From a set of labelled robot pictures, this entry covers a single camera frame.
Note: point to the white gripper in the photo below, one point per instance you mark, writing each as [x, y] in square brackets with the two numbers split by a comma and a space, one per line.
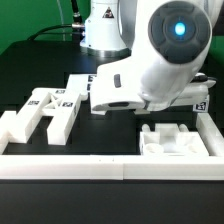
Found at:
[146, 86]

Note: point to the white chair seat plate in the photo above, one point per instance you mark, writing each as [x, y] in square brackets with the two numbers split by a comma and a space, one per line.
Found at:
[171, 140]

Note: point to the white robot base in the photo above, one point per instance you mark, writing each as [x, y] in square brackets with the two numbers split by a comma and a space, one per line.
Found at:
[102, 35]

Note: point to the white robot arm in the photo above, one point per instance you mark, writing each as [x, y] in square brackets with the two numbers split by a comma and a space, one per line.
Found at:
[170, 43]

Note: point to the white chair back piece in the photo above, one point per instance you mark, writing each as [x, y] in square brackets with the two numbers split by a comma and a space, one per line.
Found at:
[62, 105]

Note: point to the white fiducial marker sheet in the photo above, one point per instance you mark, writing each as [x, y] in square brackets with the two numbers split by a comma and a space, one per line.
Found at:
[80, 82]

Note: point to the white U-shaped fence frame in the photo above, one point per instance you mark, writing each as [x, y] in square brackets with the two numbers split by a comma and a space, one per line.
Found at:
[123, 167]

